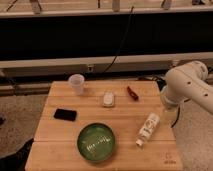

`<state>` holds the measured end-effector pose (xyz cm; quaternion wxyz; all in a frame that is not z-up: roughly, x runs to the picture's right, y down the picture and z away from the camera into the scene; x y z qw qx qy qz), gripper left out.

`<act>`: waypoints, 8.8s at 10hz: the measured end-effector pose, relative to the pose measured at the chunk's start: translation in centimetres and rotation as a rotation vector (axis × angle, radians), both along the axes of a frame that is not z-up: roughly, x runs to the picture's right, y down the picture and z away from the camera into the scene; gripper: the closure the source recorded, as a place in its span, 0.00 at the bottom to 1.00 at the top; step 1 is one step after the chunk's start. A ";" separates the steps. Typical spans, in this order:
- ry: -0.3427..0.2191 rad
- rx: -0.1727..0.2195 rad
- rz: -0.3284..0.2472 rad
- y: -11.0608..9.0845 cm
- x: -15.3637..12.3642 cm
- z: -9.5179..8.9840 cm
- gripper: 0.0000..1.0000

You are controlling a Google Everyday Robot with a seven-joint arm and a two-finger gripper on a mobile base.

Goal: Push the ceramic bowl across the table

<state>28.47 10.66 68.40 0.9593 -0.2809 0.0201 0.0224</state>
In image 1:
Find black hanging cable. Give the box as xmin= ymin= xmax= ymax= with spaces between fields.
xmin=101 ymin=4 xmax=135 ymax=74

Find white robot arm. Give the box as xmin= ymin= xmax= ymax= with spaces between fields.
xmin=161 ymin=61 xmax=213 ymax=115

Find green ceramic bowl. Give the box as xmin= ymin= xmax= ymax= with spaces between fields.
xmin=77 ymin=123 xmax=116 ymax=163

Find clear plastic cup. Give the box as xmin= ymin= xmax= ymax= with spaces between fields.
xmin=68 ymin=74 xmax=85 ymax=95

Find white plastic bottle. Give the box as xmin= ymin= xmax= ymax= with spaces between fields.
xmin=136 ymin=113 xmax=160 ymax=147

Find red small tool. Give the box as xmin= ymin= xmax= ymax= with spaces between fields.
xmin=127 ymin=86 xmax=139 ymax=101

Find black smartphone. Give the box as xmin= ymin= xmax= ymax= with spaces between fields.
xmin=54 ymin=109 xmax=77 ymax=121

